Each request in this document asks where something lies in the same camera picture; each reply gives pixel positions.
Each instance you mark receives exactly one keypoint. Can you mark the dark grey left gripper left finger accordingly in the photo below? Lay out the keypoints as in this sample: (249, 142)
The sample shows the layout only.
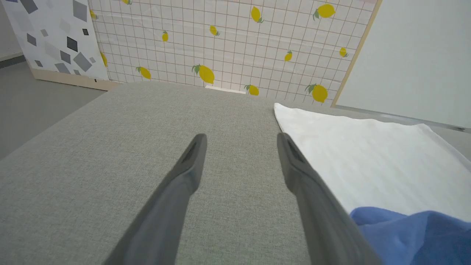
(165, 206)

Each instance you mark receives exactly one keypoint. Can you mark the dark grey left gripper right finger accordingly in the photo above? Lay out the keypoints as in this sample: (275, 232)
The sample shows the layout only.
(320, 213)

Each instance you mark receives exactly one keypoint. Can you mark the white and blue child's shirt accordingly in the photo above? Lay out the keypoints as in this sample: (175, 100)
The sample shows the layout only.
(368, 158)

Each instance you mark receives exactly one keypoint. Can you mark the white rectangular box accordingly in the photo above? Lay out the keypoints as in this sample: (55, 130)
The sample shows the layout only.
(224, 89)

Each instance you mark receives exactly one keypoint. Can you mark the lemon print partition screen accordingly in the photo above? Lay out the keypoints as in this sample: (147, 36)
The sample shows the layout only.
(235, 40)

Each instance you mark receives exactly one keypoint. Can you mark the plain white partition panel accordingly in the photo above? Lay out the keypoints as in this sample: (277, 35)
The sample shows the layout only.
(415, 59)

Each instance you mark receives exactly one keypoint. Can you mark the grey geometric print panel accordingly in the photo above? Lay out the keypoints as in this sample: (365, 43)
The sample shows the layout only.
(55, 36)

